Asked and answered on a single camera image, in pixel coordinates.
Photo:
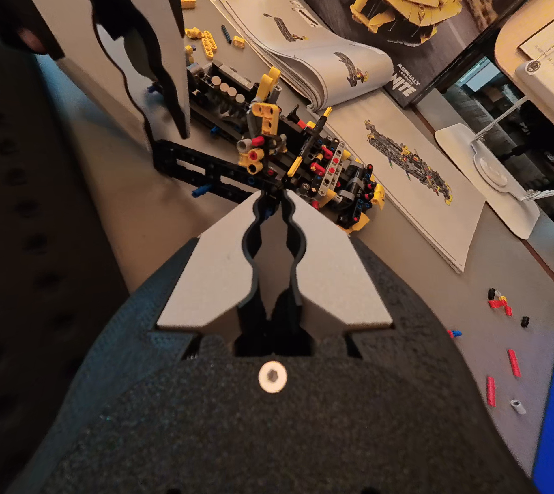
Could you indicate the wooden white document stand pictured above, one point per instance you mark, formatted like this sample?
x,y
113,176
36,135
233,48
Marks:
x,y
497,182

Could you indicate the black mesh-back office chair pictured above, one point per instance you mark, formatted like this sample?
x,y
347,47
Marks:
x,y
52,243

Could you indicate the black lego axle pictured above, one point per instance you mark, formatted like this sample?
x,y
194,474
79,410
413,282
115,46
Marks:
x,y
226,33

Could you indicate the small yellow lego assembly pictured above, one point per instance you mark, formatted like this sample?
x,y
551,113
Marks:
x,y
264,113

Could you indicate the open instruction booklet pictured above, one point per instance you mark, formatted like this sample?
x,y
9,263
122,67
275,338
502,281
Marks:
x,y
424,208

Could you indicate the person's left hand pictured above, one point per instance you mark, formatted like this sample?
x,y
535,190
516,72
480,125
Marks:
x,y
30,38

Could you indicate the yellow lego connector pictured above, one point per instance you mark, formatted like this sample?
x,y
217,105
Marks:
x,y
238,41

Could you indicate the printed instruction sheet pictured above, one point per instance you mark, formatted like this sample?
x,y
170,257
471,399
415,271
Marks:
x,y
541,44

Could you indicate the yellow lego beam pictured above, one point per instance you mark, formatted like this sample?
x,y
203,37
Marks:
x,y
188,2
209,44

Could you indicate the pile of yellow lego pieces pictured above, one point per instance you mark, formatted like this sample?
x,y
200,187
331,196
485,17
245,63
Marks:
x,y
193,32

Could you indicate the scattered small lego pins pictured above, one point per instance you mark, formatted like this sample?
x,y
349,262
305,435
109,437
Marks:
x,y
514,363

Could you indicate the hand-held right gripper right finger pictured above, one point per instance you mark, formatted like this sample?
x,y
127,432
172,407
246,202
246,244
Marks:
x,y
342,286

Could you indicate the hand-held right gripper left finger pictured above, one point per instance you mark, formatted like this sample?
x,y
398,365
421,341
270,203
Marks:
x,y
207,286

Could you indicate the black lego frame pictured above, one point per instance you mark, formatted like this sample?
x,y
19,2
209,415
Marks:
x,y
194,165

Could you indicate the small yellow lego pin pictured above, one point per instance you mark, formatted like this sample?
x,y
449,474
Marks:
x,y
190,54

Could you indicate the blue lego pin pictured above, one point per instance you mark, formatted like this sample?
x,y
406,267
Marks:
x,y
269,211
201,190

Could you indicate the blue plastic bin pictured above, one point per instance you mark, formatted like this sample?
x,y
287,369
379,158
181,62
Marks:
x,y
544,437

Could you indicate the partly built lego chassis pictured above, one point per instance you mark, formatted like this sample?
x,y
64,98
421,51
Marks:
x,y
337,182

